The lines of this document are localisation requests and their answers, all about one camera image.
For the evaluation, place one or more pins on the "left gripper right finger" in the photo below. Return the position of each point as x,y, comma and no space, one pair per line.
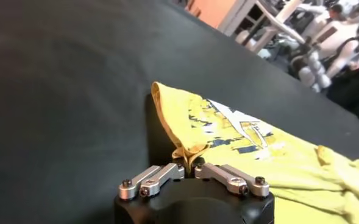
228,178

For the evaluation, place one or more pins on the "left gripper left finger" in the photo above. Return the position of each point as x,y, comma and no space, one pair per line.
154,179

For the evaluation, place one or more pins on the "lime green t-shirt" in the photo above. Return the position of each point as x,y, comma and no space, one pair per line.
289,170

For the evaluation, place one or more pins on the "black plastic table sheet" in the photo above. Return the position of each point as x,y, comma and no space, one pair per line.
60,106

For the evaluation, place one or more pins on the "white standing desk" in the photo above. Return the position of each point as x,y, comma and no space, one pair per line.
270,30

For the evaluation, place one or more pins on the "white humanoid robot round base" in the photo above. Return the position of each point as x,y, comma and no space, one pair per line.
340,42

